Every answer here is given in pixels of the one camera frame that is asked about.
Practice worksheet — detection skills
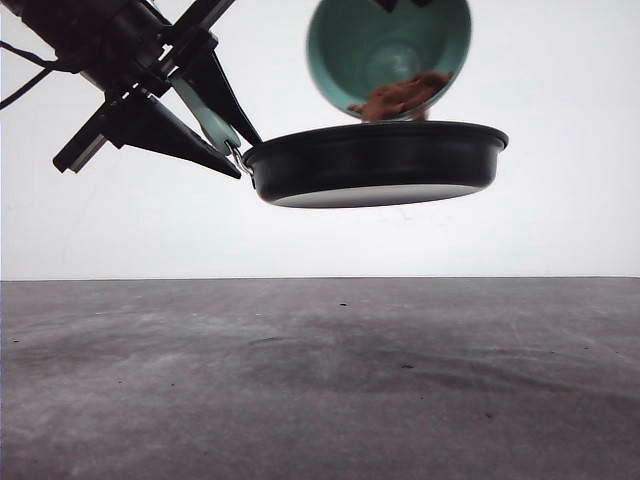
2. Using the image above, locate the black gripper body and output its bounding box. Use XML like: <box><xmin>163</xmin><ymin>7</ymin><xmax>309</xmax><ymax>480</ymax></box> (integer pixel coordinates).
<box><xmin>52</xmin><ymin>1</ymin><xmax>231</xmax><ymax>172</ymax></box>

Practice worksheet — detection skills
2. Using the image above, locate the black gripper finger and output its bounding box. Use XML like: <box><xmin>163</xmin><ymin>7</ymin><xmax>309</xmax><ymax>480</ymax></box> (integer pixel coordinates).
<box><xmin>175</xmin><ymin>33</ymin><xmax>262</xmax><ymax>146</ymax></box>
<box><xmin>411</xmin><ymin>0</ymin><xmax>434</xmax><ymax>8</ymax></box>
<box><xmin>372</xmin><ymin>0</ymin><xmax>398</xmax><ymax>13</ymax></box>
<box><xmin>101</xmin><ymin>93</ymin><xmax>241</xmax><ymax>179</ymax></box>

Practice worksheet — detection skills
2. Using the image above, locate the teal ribbed bowl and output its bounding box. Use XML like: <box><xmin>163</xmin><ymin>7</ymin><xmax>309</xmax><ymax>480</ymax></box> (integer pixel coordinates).
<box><xmin>306</xmin><ymin>1</ymin><xmax>472</xmax><ymax>119</ymax></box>

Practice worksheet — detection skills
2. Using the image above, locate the brown beef cubes pile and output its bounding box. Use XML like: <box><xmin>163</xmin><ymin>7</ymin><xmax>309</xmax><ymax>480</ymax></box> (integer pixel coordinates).
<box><xmin>347</xmin><ymin>71</ymin><xmax>453</xmax><ymax>122</ymax></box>

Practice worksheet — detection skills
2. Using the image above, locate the black pan with green handle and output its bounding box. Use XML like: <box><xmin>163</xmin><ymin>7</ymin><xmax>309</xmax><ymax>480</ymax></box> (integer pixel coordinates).
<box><xmin>170</xmin><ymin>74</ymin><xmax>509</xmax><ymax>209</ymax></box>

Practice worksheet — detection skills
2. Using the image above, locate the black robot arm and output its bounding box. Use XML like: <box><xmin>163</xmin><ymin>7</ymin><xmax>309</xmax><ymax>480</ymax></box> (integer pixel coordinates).
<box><xmin>1</xmin><ymin>1</ymin><xmax>324</xmax><ymax>182</ymax></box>

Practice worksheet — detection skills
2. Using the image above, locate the black cable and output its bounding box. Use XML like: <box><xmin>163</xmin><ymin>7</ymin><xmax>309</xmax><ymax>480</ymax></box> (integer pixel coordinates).
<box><xmin>0</xmin><ymin>40</ymin><xmax>60</xmax><ymax>111</ymax></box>

